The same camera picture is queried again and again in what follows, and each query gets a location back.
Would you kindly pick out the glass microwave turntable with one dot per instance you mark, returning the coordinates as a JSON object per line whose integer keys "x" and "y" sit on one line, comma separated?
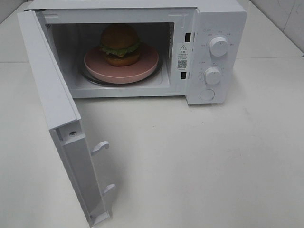
{"x": 155, "y": 78}

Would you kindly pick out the lower white timer knob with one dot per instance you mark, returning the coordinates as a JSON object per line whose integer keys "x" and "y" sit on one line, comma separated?
{"x": 212, "y": 76}

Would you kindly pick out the pink round plate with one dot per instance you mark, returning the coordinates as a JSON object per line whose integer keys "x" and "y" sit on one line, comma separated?
{"x": 100, "y": 69}

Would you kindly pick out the upper white power knob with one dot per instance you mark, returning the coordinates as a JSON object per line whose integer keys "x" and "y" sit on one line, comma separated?
{"x": 218, "y": 45}

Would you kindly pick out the round white door button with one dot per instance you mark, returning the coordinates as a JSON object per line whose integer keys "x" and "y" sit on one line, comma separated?
{"x": 207, "y": 95}

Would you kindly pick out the white microwave oven body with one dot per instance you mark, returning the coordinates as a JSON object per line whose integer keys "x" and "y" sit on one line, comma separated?
{"x": 178, "y": 29}

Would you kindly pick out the white microwave door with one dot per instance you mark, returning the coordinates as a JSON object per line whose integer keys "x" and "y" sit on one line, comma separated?
{"x": 63, "y": 118}

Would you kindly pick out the burger with lettuce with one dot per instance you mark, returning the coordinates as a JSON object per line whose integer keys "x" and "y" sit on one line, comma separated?
{"x": 120, "y": 45}

